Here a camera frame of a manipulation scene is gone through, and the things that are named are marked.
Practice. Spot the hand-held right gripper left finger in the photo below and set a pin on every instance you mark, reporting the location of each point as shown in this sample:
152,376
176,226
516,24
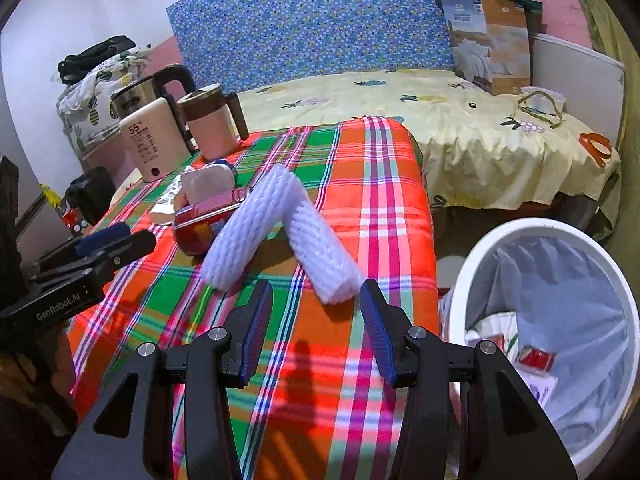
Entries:
257,325

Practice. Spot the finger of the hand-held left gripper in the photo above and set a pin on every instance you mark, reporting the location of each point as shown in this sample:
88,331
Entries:
102,240
125,250

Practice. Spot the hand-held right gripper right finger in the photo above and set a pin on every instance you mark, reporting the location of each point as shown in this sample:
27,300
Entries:
375,330

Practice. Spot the black white printed wrapper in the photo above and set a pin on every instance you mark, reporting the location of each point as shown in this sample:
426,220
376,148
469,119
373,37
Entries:
162,210

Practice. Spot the large red can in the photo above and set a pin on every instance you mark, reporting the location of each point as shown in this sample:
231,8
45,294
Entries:
195,232

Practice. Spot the white trash bin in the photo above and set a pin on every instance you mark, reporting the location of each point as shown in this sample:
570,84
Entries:
457,305

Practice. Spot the white foam net sleeve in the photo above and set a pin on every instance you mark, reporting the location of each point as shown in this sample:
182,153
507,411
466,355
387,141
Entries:
255,225
325,255

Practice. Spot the grey plastic bin liner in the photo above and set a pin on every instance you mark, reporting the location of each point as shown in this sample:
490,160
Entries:
575,310

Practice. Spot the black suitcase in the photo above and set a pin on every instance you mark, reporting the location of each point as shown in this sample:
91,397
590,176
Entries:
90,190

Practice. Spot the pink storage box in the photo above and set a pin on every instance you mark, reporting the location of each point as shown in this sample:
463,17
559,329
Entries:
100,160

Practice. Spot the white thermos kettle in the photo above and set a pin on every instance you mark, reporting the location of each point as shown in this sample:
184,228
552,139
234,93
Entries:
150,145

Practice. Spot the plaid tablecloth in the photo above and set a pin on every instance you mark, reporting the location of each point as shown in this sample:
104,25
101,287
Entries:
350,210

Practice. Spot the pineapple print quilt bundle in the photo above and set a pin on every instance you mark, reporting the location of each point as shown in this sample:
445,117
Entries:
95,110

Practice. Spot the stainless steel electric kettle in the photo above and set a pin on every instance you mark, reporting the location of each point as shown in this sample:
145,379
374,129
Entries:
132,97

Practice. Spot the pink mug brown lid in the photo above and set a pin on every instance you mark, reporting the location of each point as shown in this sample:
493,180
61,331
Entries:
210,130

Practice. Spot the black bag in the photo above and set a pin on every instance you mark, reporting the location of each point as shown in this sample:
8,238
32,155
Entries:
95,55

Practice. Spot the yellow pineapple bedsheet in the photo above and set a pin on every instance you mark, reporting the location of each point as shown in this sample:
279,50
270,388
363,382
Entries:
475,150

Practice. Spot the white bowl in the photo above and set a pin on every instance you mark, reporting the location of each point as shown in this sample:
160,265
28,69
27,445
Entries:
550,104

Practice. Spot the blue floral headboard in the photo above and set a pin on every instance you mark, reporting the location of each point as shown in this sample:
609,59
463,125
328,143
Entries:
325,20

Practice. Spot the printed cardboard bedding box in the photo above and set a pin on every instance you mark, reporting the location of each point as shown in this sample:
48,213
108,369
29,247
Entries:
500,45

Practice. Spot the white panel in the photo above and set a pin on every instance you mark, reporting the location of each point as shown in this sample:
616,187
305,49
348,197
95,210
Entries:
575,70

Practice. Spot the yellow green curtain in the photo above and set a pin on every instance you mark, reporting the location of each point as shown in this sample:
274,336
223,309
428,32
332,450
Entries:
612,60

